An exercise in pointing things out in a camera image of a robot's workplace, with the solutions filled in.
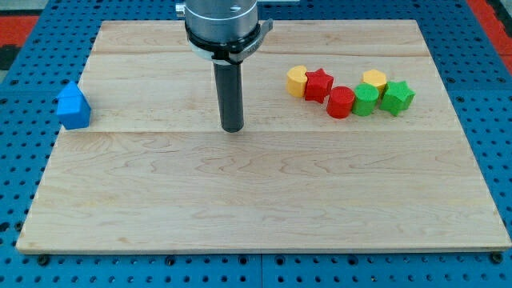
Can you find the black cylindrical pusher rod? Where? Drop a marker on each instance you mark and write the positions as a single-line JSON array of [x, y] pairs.
[[228, 80]]

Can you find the yellow heart-shaped block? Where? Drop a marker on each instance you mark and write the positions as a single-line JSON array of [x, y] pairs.
[[296, 81]]

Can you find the red star-shaped block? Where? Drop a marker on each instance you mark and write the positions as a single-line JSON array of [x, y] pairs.
[[319, 85]]

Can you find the red cylinder block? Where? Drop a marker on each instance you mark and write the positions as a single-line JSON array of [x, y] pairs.
[[340, 102]]

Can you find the light wooden board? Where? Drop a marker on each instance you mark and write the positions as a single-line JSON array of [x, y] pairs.
[[154, 173]]

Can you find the green cylinder block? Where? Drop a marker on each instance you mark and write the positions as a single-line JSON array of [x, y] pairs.
[[366, 97]]

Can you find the yellow hexagon block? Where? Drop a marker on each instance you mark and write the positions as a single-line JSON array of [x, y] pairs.
[[375, 78]]

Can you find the green star-shaped block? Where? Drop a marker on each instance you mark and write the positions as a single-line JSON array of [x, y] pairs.
[[397, 97]]

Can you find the blue house-shaped block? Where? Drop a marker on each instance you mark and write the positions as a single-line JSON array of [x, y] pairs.
[[73, 108]]

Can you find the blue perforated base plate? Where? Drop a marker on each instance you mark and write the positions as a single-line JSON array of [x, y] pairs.
[[50, 43]]

